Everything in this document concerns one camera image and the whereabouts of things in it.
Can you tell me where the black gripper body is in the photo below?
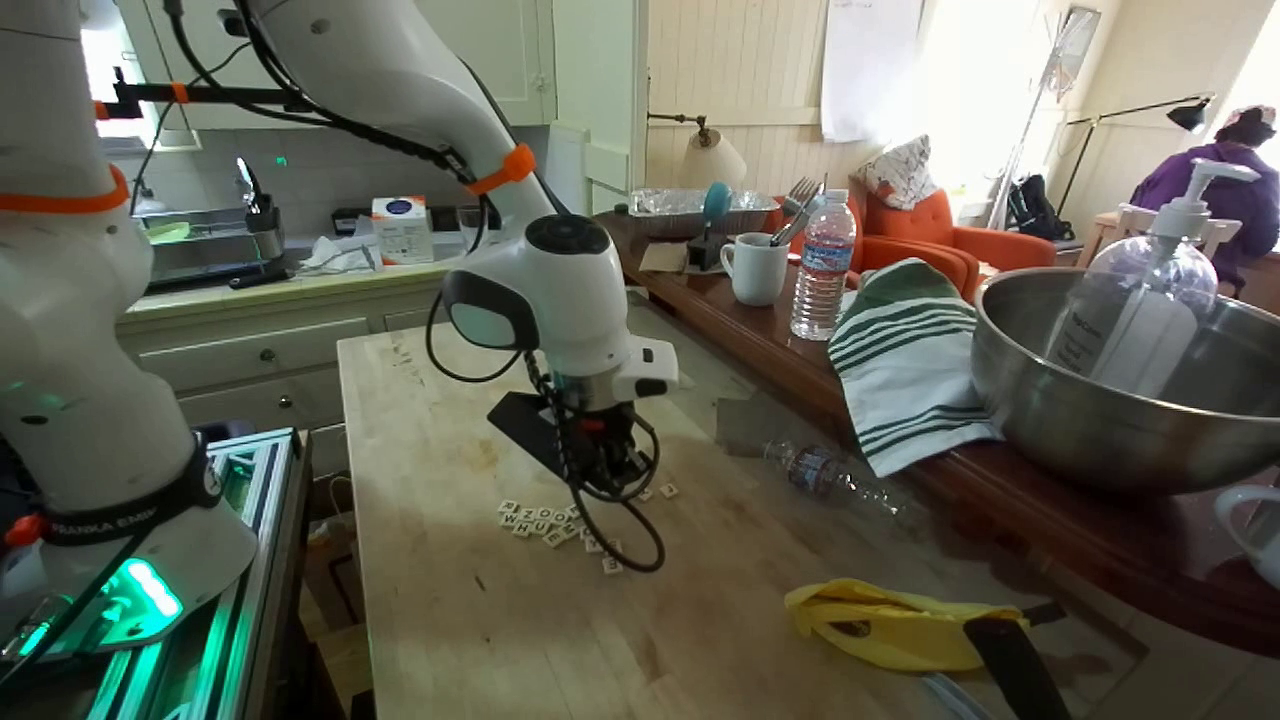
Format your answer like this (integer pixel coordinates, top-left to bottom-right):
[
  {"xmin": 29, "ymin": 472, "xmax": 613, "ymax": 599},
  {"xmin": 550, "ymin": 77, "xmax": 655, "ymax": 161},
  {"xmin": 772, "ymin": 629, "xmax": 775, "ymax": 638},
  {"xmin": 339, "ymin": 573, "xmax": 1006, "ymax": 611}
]
[{"xmin": 533, "ymin": 379, "xmax": 655, "ymax": 500}]

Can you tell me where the brown cardboard sheet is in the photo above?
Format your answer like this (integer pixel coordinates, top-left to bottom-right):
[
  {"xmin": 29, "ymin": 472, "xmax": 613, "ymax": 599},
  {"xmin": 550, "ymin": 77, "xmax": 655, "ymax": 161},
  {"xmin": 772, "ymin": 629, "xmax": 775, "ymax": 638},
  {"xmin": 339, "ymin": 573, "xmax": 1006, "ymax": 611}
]
[{"xmin": 637, "ymin": 235, "xmax": 696, "ymax": 280}]

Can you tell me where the black block base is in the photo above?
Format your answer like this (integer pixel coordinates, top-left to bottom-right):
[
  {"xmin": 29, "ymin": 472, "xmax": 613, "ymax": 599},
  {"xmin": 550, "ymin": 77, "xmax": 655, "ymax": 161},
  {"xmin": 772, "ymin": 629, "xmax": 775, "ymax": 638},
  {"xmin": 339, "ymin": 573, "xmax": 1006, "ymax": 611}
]
[{"xmin": 685, "ymin": 232, "xmax": 731, "ymax": 275}]

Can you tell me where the white ceramic mug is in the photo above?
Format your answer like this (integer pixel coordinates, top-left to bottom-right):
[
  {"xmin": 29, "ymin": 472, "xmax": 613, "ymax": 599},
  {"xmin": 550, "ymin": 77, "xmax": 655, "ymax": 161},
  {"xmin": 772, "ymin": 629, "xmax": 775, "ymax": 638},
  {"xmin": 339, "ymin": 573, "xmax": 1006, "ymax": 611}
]
[{"xmin": 714, "ymin": 228, "xmax": 792, "ymax": 313}]

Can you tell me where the clear plastic water bottle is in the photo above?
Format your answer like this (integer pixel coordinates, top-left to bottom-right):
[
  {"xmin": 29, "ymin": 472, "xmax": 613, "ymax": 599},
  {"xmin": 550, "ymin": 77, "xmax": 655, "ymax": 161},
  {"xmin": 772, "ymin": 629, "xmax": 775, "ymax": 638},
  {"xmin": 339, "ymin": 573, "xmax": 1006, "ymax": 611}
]
[{"xmin": 786, "ymin": 188, "xmax": 858, "ymax": 349}]

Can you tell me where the metal spoon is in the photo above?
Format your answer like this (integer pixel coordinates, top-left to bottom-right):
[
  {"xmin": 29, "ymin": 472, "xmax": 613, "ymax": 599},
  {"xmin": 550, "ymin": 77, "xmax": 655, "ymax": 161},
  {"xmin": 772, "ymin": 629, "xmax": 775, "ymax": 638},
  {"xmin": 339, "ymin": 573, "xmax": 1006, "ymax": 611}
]
[{"xmin": 767, "ymin": 195, "xmax": 808, "ymax": 251}]

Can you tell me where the white tub with blue print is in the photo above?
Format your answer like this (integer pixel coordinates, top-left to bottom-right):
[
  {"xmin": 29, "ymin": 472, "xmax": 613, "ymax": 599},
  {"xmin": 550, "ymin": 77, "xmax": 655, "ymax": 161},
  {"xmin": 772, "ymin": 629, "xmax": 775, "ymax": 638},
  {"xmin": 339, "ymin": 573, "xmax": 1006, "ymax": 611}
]
[{"xmin": 369, "ymin": 190, "xmax": 439, "ymax": 267}]

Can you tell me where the green striped white towel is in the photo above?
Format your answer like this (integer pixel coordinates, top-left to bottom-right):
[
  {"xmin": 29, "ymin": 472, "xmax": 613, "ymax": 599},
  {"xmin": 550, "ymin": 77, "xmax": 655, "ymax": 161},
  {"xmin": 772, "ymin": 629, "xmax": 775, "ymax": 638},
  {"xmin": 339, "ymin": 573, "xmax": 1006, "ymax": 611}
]
[{"xmin": 824, "ymin": 254, "xmax": 1003, "ymax": 482}]

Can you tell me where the yellow plastic object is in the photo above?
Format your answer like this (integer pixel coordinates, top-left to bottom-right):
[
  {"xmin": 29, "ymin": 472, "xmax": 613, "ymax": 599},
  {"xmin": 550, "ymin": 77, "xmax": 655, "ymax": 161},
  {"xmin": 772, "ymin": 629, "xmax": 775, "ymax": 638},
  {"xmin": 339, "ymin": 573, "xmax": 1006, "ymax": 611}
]
[{"xmin": 781, "ymin": 574, "xmax": 1070, "ymax": 678}]

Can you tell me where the white shade table lamp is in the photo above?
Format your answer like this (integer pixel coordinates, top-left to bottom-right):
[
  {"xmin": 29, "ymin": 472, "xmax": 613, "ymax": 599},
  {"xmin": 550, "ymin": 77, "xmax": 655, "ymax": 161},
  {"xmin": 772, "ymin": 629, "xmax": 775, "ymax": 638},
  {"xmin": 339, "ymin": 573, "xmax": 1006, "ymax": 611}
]
[{"xmin": 649, "ymin": 109, "xmax": 751, "ymax": 190}]

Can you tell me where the metal kitchen utensil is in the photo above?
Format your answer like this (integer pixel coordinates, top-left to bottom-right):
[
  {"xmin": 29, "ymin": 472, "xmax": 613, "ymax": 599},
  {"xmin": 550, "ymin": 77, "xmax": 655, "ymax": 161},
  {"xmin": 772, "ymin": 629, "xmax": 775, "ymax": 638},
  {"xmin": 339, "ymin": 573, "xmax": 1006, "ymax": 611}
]
[{"xmin": 786, "ymin": 176, "xmax": 828, "ymax": 232}]

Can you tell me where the cream cabinet with drawers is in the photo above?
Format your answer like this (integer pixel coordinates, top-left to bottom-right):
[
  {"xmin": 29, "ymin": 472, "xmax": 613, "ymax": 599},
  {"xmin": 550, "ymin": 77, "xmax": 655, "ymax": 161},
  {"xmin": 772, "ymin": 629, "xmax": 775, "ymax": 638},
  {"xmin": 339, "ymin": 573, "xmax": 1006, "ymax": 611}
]
[{"xmin": 115, "ymin": 249, "xmax": 601, "ymax": 430}]

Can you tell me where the orange armchair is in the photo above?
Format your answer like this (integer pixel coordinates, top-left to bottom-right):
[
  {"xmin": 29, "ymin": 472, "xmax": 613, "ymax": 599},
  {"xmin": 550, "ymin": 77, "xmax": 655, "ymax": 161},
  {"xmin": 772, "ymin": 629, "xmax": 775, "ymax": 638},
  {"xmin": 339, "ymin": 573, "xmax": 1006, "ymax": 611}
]
[{"xmin": 849, "ymin": 181, "xmax": 1058, "ymax": 301}]

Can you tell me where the black kitchen faucet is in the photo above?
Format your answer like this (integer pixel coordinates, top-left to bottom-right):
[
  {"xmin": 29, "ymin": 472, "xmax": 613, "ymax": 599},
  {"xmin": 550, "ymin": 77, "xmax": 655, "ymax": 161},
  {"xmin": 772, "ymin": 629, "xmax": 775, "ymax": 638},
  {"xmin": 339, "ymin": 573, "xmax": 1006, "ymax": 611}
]
[{"xmin": 228, "ymin": 152, "xmax": 283, "ymax": 238}]

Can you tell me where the brown wooden counter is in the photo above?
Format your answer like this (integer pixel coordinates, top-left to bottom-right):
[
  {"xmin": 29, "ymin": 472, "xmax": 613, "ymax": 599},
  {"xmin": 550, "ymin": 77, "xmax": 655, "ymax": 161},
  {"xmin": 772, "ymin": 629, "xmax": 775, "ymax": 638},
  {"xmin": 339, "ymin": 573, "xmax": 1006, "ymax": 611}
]
[{"xmin": 591, "ymin": 209, "xmax": 1280, "ymax": 665}]

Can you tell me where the large steel mixing bowl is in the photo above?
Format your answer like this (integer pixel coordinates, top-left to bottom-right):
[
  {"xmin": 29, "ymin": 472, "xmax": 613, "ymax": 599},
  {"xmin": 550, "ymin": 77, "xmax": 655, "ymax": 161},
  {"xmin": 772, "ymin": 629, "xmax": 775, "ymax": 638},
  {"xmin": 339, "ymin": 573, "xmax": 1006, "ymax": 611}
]
[{"xmin": 967, "ymin": 262, "xmax": 1280, "ymax": 500}]

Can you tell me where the black bag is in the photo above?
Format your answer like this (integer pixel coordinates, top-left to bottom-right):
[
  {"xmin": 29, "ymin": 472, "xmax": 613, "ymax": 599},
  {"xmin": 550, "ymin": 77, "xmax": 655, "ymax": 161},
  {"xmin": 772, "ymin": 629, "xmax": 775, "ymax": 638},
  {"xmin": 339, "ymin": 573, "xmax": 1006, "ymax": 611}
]
[{"xmin": 1003, "ymin": 171, "xmax": 1080, "ymax": 242}]

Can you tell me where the black boom rod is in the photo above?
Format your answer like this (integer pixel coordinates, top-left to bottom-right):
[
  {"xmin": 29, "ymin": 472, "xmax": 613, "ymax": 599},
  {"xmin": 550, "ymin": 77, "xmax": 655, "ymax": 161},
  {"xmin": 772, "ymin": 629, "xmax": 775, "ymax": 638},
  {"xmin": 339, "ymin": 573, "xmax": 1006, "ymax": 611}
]
[{"xmin": 92, "ymin": 66, "xmax": 337, "ymax": 130}]

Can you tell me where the clear pump sanitizer bottle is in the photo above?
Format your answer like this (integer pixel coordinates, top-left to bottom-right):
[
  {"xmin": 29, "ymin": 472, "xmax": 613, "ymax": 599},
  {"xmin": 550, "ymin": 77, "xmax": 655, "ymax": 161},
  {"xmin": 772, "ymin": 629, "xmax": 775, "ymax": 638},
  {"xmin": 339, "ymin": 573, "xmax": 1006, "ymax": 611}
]
[{"xmin": 1043, "ymin": 154, "xmax": 1262, "ymax": 400}]

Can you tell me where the black floor lamp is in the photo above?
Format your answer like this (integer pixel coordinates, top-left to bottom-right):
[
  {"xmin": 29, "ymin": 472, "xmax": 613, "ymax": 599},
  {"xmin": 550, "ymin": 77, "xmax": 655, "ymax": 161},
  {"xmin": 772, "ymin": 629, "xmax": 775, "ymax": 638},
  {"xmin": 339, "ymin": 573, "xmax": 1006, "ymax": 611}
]
[{"xmin": 1053, "ymin": 91, "xmax": 1216, "ymax": 221}]

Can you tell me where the person in purple top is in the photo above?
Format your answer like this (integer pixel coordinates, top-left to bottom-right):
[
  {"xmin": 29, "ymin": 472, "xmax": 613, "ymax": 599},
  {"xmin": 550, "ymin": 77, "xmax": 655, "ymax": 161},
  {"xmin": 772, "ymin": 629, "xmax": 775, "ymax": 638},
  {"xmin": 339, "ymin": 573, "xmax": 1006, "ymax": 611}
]
[{"xmin": 1128, "ymin": 104, "xmax": 1280, "ymax": 288}]

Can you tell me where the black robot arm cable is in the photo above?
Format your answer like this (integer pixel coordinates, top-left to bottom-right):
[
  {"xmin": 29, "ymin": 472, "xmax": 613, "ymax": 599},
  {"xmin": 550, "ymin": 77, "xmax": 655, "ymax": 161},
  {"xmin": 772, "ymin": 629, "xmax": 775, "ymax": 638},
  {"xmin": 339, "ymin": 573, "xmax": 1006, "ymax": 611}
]
[{"xmin": 421, "ymin": 195, "xmax": 671, "ymax": 580}]

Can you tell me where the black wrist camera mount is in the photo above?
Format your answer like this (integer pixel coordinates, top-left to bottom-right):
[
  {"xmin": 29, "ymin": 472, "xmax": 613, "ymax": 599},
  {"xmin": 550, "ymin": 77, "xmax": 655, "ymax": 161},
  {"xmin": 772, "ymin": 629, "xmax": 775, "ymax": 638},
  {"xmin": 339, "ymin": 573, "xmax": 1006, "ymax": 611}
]
[{"xmin": 483, "ymin": 389, "xmax": 578, "ymax": 476}]

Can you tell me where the aluminium rail frame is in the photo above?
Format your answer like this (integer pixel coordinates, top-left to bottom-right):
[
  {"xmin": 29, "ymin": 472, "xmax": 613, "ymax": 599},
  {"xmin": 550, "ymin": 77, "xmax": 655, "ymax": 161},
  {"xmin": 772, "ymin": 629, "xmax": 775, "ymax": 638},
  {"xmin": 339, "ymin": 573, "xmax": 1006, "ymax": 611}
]
[{"xmin": 0, "ymin": 423, "xmax": 310, "ymax": 720}]

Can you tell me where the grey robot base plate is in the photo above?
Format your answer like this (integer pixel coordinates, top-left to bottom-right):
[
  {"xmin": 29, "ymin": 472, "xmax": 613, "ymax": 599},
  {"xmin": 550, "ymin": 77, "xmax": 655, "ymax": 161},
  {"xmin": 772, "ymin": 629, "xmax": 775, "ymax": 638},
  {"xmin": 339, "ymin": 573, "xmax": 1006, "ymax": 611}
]
[{"xmin": 43, "ymin": 500, "xmax": 262, "ymax": 659}]

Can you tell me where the white mug with handle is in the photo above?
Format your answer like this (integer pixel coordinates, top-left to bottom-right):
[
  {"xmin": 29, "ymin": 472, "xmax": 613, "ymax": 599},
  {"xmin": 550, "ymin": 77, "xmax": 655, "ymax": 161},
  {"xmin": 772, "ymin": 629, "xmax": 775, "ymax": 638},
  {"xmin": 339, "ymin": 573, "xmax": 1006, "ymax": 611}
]
[{"xmin": 1206, "ymin": 479, "xmax": 1280, "ymax": 593}]

